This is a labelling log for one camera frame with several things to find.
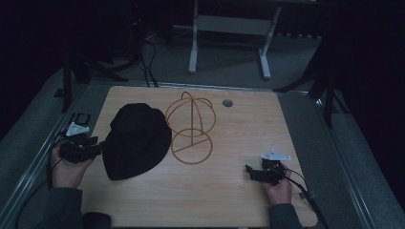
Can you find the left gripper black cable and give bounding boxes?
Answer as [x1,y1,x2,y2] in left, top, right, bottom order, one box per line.
[13,132,70,229]

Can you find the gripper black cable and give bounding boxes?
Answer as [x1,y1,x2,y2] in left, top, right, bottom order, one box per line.
[280,166,330,229]
[13,132,70,229]

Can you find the black bucket hat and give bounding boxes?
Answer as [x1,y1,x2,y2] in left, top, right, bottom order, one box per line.
[101,102,173,181]

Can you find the white desk frame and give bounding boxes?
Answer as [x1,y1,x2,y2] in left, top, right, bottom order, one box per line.
[187,0,283,80]

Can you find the black floor cables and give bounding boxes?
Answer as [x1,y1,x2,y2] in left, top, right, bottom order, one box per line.
[139,39,160,88]

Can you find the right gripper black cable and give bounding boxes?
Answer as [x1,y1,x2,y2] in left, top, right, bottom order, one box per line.
[280,166,330,229]

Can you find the person's left hand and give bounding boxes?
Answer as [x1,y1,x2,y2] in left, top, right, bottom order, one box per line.
[51,144,96,189]

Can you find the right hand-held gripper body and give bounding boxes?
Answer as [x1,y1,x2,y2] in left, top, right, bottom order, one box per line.
[251,149,292,187]

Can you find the small black square frame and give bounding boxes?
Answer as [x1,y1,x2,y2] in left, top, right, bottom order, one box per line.
[74,113,92,126]

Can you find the person's right hand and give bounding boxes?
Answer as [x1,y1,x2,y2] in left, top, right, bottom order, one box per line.
[261,163,294,206]

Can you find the black tripod stand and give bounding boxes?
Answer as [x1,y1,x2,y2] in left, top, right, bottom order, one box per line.
[272,47,352,129]
[53,55,142,115]

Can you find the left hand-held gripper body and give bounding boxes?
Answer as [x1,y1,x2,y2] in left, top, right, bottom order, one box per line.
[58,121,103,165]

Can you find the gold wire hat stand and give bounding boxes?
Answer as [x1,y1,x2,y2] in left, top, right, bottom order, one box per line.
[164,91,217,166]

